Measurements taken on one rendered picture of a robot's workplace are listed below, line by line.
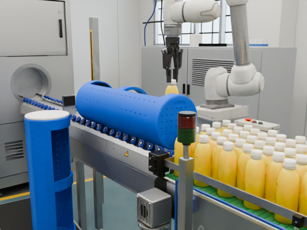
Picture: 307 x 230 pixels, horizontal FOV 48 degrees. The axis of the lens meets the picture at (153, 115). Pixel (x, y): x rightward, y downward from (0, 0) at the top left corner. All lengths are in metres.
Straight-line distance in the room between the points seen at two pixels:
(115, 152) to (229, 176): 0.86
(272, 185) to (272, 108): 2.29
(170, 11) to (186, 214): 1.00
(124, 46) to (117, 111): 5.50
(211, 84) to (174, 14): 0.74
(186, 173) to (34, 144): 1.28
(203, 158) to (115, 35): 6.03
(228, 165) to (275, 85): 2.24
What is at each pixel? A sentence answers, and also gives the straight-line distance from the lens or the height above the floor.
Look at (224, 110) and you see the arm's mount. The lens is 2.28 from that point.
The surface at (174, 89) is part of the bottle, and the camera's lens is 1.81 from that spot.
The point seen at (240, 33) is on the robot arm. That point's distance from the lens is 2.25.
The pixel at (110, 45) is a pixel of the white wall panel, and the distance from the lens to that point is 7.24.
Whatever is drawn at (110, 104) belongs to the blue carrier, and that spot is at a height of 1.14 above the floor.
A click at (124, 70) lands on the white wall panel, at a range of 7.41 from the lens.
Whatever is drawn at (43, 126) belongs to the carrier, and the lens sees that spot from 2.21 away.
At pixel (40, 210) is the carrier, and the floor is 0.43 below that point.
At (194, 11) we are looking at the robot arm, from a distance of 1.72.
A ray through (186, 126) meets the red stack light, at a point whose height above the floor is 1.22.
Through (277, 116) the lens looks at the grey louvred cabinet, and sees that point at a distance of 3.63.
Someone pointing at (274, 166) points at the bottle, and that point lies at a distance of 1.27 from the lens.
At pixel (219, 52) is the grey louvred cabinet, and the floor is 1.39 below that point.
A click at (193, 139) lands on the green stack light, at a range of 1.16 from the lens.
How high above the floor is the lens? 1.49
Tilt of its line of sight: 12 degrees down
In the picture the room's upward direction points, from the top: straight up
